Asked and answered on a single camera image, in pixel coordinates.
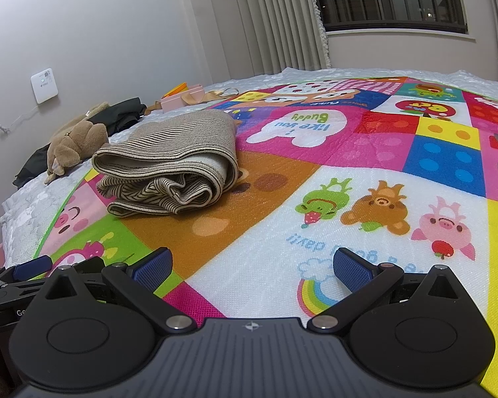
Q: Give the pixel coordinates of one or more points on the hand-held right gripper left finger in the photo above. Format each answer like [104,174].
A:
[151,267]

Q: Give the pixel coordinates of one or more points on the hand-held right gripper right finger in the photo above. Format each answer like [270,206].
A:
[352,267]

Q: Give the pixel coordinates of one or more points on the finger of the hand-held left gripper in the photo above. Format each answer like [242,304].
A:
[89,267]
[31,268]

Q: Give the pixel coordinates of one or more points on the beige striped shirt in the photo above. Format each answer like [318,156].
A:
[170,145]

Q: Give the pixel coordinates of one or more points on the colourful cartoon play mat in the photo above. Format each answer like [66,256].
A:
[357,182]

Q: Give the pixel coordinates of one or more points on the brown plush toy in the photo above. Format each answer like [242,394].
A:
[81,141]

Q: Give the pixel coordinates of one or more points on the black cloth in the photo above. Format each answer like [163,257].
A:
[120,116]

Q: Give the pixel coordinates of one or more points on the pink box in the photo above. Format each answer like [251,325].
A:
[178,103]

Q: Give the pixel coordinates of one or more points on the orange yellow card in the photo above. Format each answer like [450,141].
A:
[178,89]

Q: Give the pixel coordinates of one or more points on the grey pleated curtain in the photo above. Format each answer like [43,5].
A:
[274,16]

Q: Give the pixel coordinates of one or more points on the white wall device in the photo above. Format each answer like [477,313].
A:
[44,85]

